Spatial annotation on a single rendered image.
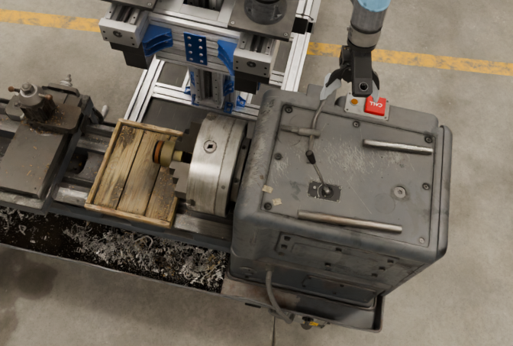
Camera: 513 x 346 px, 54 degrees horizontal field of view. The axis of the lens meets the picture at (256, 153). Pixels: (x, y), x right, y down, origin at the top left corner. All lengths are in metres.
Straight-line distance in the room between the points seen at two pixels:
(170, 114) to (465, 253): 1.72
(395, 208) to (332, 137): 0.27
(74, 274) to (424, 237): 1.80
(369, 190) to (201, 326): 1.37
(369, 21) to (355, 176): 0.47
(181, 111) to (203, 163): 1.29
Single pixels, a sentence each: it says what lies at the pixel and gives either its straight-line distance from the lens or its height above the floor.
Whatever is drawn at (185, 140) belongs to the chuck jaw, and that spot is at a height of 1.15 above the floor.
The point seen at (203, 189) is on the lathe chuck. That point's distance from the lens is 1.50.
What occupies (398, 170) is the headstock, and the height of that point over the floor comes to 1.26.
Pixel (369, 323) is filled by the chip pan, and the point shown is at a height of 0.54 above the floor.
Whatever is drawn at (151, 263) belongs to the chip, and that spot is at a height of 0.59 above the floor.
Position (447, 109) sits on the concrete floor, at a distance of 3.28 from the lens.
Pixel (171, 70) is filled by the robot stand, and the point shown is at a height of 0.21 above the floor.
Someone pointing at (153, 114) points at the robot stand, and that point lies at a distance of 2.75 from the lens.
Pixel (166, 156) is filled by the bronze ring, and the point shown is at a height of 1.11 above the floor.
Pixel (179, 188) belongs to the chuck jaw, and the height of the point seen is 1.12.
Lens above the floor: 2.55
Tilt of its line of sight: 63 degrees down
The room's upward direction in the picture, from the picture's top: 7 degrees clockwise
